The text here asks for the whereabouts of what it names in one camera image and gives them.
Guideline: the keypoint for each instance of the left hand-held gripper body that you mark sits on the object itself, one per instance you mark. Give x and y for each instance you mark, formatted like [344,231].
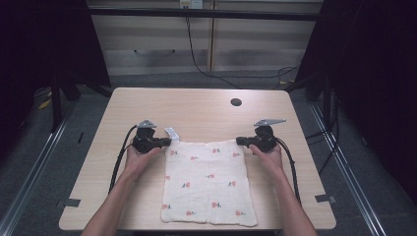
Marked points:
[145,139]

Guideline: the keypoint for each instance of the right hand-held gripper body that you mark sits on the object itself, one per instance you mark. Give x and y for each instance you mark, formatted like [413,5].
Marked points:
[265,137]

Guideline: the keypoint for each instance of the white cloth with red print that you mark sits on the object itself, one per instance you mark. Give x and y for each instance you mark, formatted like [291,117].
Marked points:
[208,183]

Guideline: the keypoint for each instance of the person's right hand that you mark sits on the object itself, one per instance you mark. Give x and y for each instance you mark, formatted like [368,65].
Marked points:
[268,160]

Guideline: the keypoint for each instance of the person's left hand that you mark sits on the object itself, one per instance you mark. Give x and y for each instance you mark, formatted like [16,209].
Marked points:
[139,162]

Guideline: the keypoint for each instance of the grey tape piece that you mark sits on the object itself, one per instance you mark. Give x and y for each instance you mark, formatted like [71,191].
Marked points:
[325,198]
[68,203]

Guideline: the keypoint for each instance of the black metal stand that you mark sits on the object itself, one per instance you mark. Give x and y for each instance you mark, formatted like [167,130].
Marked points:
[56,105]

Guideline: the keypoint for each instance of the dark curtain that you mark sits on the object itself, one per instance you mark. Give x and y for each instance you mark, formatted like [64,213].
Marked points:
[39,49]
[370,82]

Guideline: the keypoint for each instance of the metal floor rail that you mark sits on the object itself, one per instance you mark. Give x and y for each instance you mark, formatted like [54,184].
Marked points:
[29,183]
[347,173]

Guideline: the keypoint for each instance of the black horizontal frame bar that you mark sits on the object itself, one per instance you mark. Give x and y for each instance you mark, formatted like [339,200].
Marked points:
[203,13]

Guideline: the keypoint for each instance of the white wall outlet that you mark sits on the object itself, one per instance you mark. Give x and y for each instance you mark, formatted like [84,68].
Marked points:
[191,3]

